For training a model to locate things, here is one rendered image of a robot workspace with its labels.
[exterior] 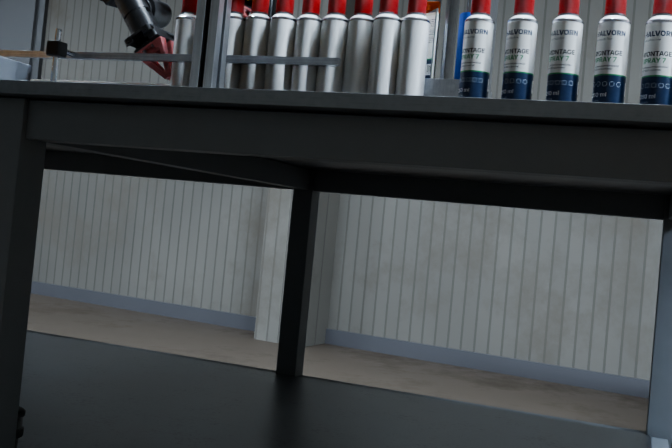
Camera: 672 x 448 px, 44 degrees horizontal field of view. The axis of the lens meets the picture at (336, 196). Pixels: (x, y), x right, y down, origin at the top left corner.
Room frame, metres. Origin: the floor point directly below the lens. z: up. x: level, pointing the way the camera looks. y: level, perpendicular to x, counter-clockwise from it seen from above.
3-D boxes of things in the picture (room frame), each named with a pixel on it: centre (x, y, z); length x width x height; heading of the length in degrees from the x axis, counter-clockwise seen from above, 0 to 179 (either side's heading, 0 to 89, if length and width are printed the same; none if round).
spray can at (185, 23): (1.66, 0.32, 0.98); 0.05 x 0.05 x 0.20
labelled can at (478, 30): (1.46, -0.22, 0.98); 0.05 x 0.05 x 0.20
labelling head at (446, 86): (1.57, -0.19, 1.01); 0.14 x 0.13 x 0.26; 70
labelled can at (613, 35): (1.38, -0.43, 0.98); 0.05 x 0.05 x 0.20
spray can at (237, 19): (1.62, 0.23, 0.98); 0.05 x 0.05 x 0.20
